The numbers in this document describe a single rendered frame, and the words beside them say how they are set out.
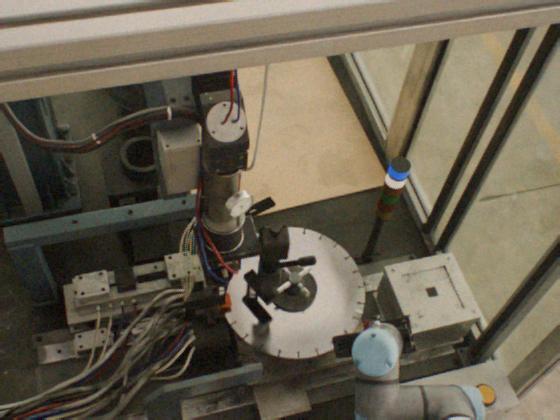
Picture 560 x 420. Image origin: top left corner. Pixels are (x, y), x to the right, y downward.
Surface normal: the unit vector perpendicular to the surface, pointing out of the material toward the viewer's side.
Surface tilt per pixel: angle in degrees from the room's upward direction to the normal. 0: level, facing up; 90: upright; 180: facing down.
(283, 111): 0
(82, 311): 90
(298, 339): 0
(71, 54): 90
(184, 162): 90
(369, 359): 36
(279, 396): 0
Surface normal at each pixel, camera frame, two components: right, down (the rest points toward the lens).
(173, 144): 0.08, -0.55
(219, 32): 0.27, 0.81
